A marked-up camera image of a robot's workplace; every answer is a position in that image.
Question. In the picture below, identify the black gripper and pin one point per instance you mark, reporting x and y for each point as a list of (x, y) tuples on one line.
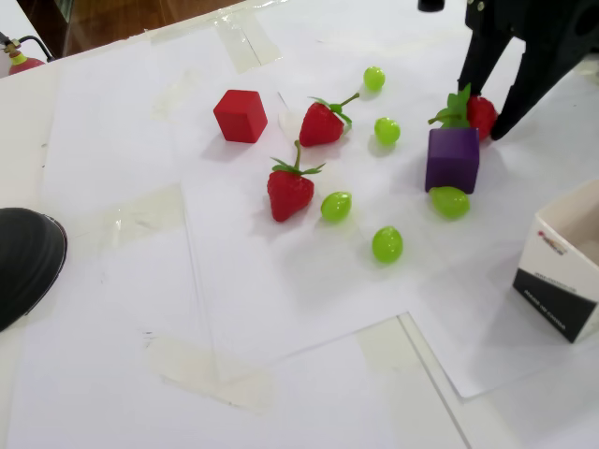
[(538, 28)]

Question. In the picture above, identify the red plastic strawberry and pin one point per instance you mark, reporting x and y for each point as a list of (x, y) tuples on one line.
[(289, 194), (320, 124), (482, 114)]

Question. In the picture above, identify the white and black cardboard box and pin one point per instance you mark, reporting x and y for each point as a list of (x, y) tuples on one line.
[(547, 280)]

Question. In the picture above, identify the purple wooden cube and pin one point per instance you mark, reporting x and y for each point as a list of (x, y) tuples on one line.
[(451, 161)]

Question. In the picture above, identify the green plastic grape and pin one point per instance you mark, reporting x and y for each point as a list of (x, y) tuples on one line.
[(374, 78), (336, 207), (449, 203), (387, 244), (387, 131)]

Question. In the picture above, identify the beige masking tape strip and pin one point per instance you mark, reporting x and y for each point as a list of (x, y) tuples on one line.
[(140, 215), (248, 44), (210, 374), (388, 343)]

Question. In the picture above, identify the red wooden cube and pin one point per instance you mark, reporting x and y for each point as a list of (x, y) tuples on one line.
[(240, 117)]

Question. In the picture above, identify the red fire extinguisher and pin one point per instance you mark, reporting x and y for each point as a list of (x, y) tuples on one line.
[(25, 65)]

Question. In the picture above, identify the black round object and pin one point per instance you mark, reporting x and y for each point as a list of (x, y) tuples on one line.
[(23, 266)]

